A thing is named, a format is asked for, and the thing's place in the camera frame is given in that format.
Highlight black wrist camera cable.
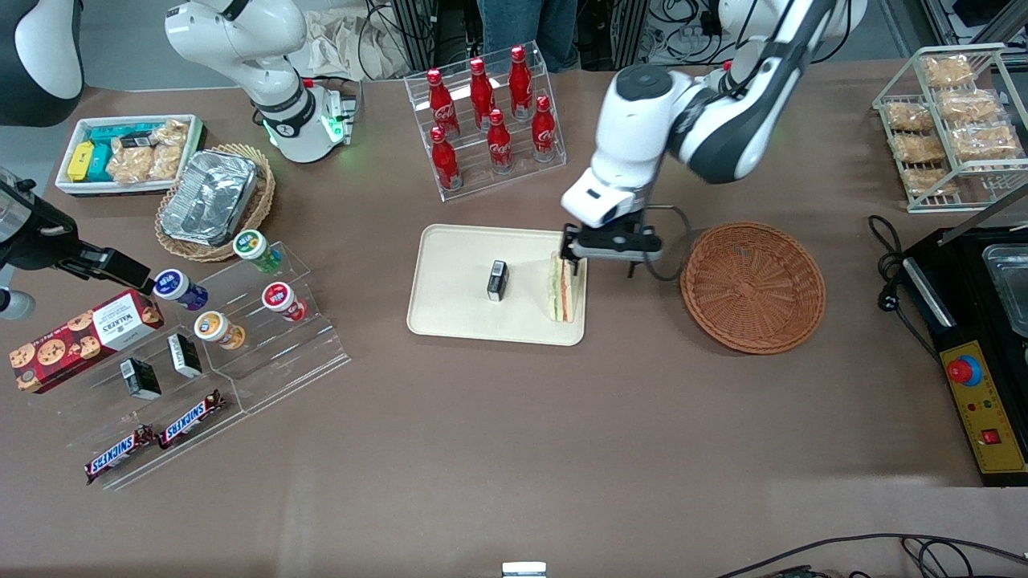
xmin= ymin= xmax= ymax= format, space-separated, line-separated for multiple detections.
xmin=629 ymin=205 xmax=693 ymax=283

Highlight orange lid cup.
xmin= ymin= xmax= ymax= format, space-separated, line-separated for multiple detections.
xmin=194 ymin=311 xmax=247 ymax=351

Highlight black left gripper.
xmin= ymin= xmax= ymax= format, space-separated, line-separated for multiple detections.
xmin=559 ymin=211 xmax=663 ymax=263

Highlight cream plastic tray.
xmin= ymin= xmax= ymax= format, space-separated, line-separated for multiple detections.
xmin=406 ymin=224 xmax=589 ymax=347

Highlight clear acrylic step stand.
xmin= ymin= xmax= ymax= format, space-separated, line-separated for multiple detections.
xmin=173 ymin=239 xmax=353 ymax=416
xmin=56 ymin=309 xmax=246 ymax=492

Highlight steel pan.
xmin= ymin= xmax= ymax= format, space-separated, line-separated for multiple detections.
xmin=981 ymin=243 xmax=1028 ymax=338

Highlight green lid cup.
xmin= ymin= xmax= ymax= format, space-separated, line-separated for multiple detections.
xmin=233 ymin=229 xmax=284 ymax=272

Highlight red cola bottle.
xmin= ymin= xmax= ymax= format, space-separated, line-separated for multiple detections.
xmin=532 ymin=96 xmax=558 ymax=164
xmin=426 ymin=68 xmax=460 ymax=137
xmin=487 ymin=108 xmax=515 ymax=175
xmin=508 ymin=45 xmax=534 ymax=120
xmin=469 ymin=58 xmax=497 ymax=129
xmin=430 ymin=126 xmax=463 ymax=192

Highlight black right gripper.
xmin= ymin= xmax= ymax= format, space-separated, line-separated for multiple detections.
xmin=0 ymin=178 xmax=155 ymax=295

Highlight black floor cables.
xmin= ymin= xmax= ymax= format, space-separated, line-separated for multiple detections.
xmin=715 ymin=532 xmax=1028 ymax=578

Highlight white wire rack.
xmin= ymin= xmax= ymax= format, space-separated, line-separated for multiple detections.
xmin=872 ymin=44 xmax=1028 ymax=214

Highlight clear acrylic bottle rack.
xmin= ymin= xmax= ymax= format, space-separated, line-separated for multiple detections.
xmin=404 ymin=40 xmax=568 ymax=201

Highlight yellow small box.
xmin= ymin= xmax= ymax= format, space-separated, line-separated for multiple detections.
xmin=67 ymin=141 xmax=96 ymax=182

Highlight person legs in jeans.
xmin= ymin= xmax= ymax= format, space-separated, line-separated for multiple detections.
xmin=478 ymin=0 xmax=581 ymax=73

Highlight aluminium foil tray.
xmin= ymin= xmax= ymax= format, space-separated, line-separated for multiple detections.
xmin=161 ymin=149 xmax=259 ymax=246

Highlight Snickers chocolate bar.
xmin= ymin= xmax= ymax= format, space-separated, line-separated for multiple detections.
xmin=84 ymin=425 xmax=156 ymax=485
xmin=157 ymin=390 xmax=226 ymax=450

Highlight red lid cup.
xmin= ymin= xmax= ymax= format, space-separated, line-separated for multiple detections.
xmin=261 ymin=282 xmax=308 ymax=323

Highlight purple lid cup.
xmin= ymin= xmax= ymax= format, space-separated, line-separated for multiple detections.
xmin=153 ymin=269 xmax=210 ymax=311

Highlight white plastic bin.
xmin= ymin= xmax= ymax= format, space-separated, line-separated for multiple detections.
xmin=55 ymin=114 xmax=206 ymax=197

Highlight triangle sandwich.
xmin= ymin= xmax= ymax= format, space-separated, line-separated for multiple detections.
xmin=549 ymin=251 xmax=577 ymax=323

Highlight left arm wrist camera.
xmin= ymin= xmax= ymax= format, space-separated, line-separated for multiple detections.
xmin=573 ymin=245 xmax=664 ymax=263

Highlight black machine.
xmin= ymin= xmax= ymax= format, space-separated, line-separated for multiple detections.
xmin=904 ymin=189 xmax=1028 ymax=488

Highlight long teal box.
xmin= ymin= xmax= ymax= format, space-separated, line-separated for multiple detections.
xmin=88 ymin=123 xmax=159 ymax=147

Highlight oval light wicker basket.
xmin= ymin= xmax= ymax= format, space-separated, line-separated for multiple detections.
xmin=155 ymin=143 xmax=276 ymax=263

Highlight black power cable with plug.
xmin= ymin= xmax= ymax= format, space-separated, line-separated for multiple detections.
xmin=867 ymin=214 xmax=940 ymax=356

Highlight red Walkers cookie box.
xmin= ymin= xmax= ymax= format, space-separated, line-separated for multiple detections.
xmin=10 ymin=289 xmax=165 ymax=394

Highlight round brown wicker basket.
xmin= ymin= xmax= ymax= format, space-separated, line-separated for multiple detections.
xmin=680 ymin=222 xmax=826 ymax=355

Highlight yellow control panel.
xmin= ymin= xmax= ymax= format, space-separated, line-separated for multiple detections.
xmin=938 ymin=340 xmax=1028 ymax=476

